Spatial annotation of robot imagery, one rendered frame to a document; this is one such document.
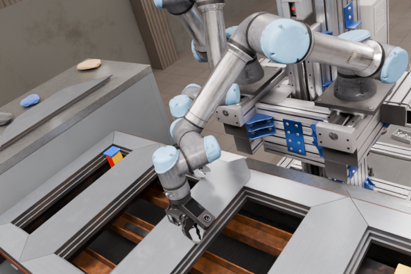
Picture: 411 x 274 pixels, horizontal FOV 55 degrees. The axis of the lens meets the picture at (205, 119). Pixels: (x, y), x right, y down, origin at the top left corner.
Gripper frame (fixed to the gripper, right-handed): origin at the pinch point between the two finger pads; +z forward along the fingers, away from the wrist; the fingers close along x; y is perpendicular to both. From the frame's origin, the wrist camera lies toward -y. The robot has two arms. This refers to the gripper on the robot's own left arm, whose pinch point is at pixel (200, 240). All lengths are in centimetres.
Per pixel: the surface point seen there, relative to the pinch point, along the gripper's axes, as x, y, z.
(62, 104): -25, 105, -20
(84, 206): 7, 55, 1
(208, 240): -4.0, 0.8, 4.3
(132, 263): 17.1, 15.1, 0.7
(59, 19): -149, 304, -13
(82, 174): -7, 79, 4
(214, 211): -13.0, 3.9, 0.7
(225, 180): -27.5, 9.8, 0.6
